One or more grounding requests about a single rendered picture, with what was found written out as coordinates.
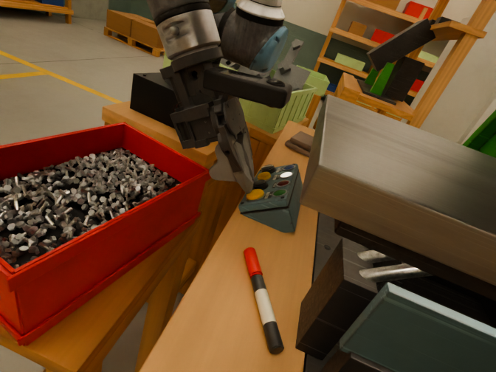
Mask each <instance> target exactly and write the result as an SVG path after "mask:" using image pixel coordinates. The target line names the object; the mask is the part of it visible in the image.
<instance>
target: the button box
mask: <svg viewBox="0 0 496 372"><path fill-rule="evenodd" d="M291 165H294V167H293V168H291V169H288V170H285V169H284V167H286V166H287V165H284V166H280V167H275V169H274V170H273V171H272V172H270V174H271V177H270V178H269V179H267V180H265V181H266V183H267V186H266V187H264V188H261V189H262V190H263V192H264V195H263V196H262V197H260V198H259V199H254V200H248V199H247V194H246V193H245V195H244V197H243V198H242V200H241V202H240V204H239V206H238V208H239V210H240V212H241V213H240V214H242V215H243V216H246V217H247V218H250V219H252V220H255V221H257V222H260V223H262V224H265V225H266V226H268V227H271V228H273V229H276V230H278V231H281V232H282V233H293V232H294V231H295V228H296V224H297V218H298V214H299V210H300V195H301V192H302V188H303V183H302V180H301V177H300V172H299V169H298V168H299V167H298V164H291ZM286 172H290V173H292V174H291V175H290V176H287V177H281V176H280V175H281V174H283V173H286ZM259 173H262V172H261V170H259V171H258V173H257V175H256V177H255V181H254V182H256V181H258V174H259ZM283 180H287V181H289V183H288V184H286V185H282V186H278V182H281V181H283ZM277 190H285V191H286V192H285V193H284V194H282V195H279V196H275V195H273V193H274V192H275V191H277Z"/></svg>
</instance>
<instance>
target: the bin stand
mask: <svg viewBox="0 0 496 372"><path fill-rule="evenodd" d="M198 212H200V213H201V215H200V216H199V217H198V218H197V219H196V220H195V222H194V224H192V225H191V226H189V227H188V228H187V229H186V230H184V231H183V232H181V233H180V234H178V235H177V236H176V237H175V238H173V239H172V240H170V241H169V242H167V243H166V244H165V245H164V246H163V247H161V248H159V249H158V250H157V251H156V252H154V253H153V254H152V255H150V256H149V257H147V258H146V259H145V260H144V261H142V262H141V263H139V264H138V265H136V266H135V267H134V268H133V269H131V270H130V271H128V272H127V273H125V274H124V275H123V276H122V277H120V278H119V279H117V280H116V281H115V282H113V283H112V284H111V285H110V286H108V287H106V288H105V289H104V290H103V291H101V292H100V293H99V294H97V295H95V296H94V297H93V298H92V299H91V300H89V301H88V302H86V303H85V304H83V305H82V306H81V307H80V308H78V309H77V310H75V311H74V312H72V313H71V314H70V315H69V316H67V317H66V318H64V319H63V320H62V321H60V322H59V323H58V324H56V325H55V326H53V327H52V328H51V329H50V330H48V331H47V332H46V333H44V334H42V335H41V336H40V337H39V338H38V339H36V340H35V341H33V342H31V343H30V344H29V345H28V346H26V345H25V346H23V345H21V346H18V343H17V340H16V339H15V338H14V337H13V336H12V335H11V334H10V333H9V332H7V331H6V330H5V329H4V328H3V327H2V326H1V325H0V345H2V346H4V347H5V348H8V349H10V350H11V351H14V352H16V353H17V354H19V355H21V356H23V357H25V358H27V359H29V360H31V361H33V362H35V363H37V364H39V365H41V366H43V367H45V369H44V371H43V372H102V364H103V360H104V359H105V357H106V356H107V354H108V353H109V351H110V350H111V349H112V348H113V346H114V345H115V343H116V342H117V341H118V339H119V338H120V337H121V335H122V334H123V332H124V331H125V330H126V329H127V327H128V325H129V324H130V323H131V321H132V320H133V319H134V318H135V316H136V315H137V313H138V312H139V310H140V309H141V308H142V306H143V305H144V304H145V302H146V301H147V299H148V298H149V297H150V298H149V302H148V309H147V313H146V317H145V323H144V327H143V331H142V338H141V342H140V346H139V352H138V356H137V363H136V367H135V371H134V372H139V371H140V368H141V367H142V365H143V363H144V362H145V360H146V359H147V357H148V355H149V353H150V352H151V350H152V348H153V347H154V345H155V344H156V341H157V340H158V339H159V337H160V335H161V333H162V332H163V330H164V328H165V326H166V325H167V324H168V321H169V319H170V316H171V312H172V308H173V304H174V301H175V298H176V293H177V290H178V288H179V282H180V280H181V276H182V272H183V269H184V266H185V261H186V258H187V253H188V250H189V247H190V242H191V239H192V237H193V236H194V235H195V234H196V232H197V229H198V226H199V220H200V218H201V216H202V211H200V210H198Z"/></svg>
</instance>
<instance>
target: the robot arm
mask: <svg viewBox="0 0 496 372"><path fill-rule="evenodd" d="M146 1H147V3H148V6H149V9H150V11H151V15H152V17H153V20H154V22H155V25H156V28H157V31H158V33H159V37H160V39H161V41H162V45H163V47H164V49H165V53H166V55H167V57H168V59H170V60H173V61H172V62H171V65H170V66H167V67H165V68H163V69H160V72H161V75H162V78H163V80H165V82H166V83H167V84H169V85H170V86H172V87H173V90H174V93H175V95H176V99H177V101H178V103H177V104H175V105H176V109H175V105H174V106H173V113H172V114H170V117H171V119H172V122H173V125H174V127H175V129H176V133H177V135H178V137H179V140H180V143H181V145H182V148H183V149H186V148H187V149H188V148H202V147H205V146H208V145H209V144H210V142H216V141H218V144H217V146H216V148H215V153H216V157H217V162H216V163H215V164H214V165H213V166H212V167H211V168H210V169H209V174H210V177H211V178H212V179H215V180H219V181H228V182H237V183H239V185H240V186H241V188H242V189H243V191H244V192H245V193H246V194H248V193H251V191H252V187H253V184H254V181H255V176H254V165H253V158H252V146H251V142H250V137H249V131H248V128H247V124H246V121H245V118H244V112H243V109H242V107H241V104H240V101H239V99H238V97H239V98H241V99H245V100H250V101H252V102H256V103H260V104H264V105H266V106H268V107H270V108H278V109H282V108H283V107H284V106H285V105H286V104H287V103H288V102H289V101H290V98H291V95H292V85H290V84H288V83H284V82H283V81H282V80H279V79H276V78H273V79H267V78H264V77H258V76H255V75H250V74H247V73H243V72H239V71H235V70H232V69H227V68H224V67H220V66H219V64H220V61H221V58H224V59H226V60H229V61H232V62H233V63H236V64H239V65H241V66H245V67H246V68H249V69H250V70H255V71H257V72H261V73H265V72H268V71H269V70H270V69H271V68H272V67H273V66H274V65H275V62H276V61H277V59H278V58H279V56H280V54H281V52H282V50H283V47H284V45H285V43H286V39H287V35H288V32H289V31H288V29H287V28H286V26H283V22H284V19H285V15H284V13H283V11H282V8H281V5H282V1H283V0H240V1H239V2H238V3H237V7H236V9H235V2H236V0H146ZM178 104H179V108H178V107H177V106H178Z"/></svg>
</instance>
